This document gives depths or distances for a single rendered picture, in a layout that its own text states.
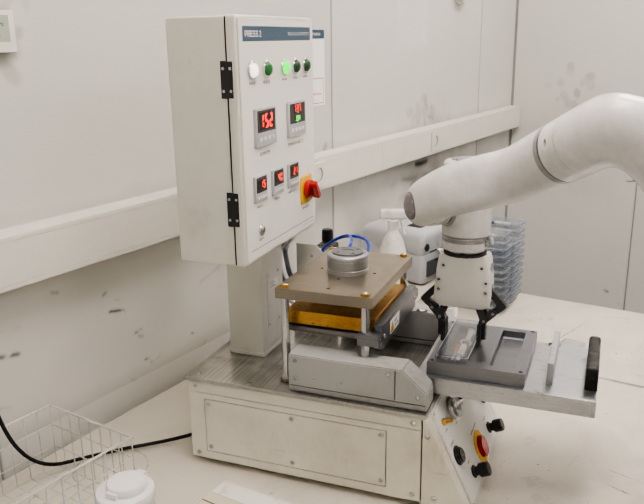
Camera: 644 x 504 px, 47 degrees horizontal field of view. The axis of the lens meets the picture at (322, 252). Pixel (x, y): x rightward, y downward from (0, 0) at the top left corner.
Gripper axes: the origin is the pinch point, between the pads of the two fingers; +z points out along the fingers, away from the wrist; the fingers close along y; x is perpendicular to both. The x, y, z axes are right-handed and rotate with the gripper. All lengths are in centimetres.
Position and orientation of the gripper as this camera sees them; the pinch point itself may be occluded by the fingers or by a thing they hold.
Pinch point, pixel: (461, 331)
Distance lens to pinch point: 137.7
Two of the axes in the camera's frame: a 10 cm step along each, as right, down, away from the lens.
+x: -3.6, 2.6, -8.9
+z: 0.1, 9.6, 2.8
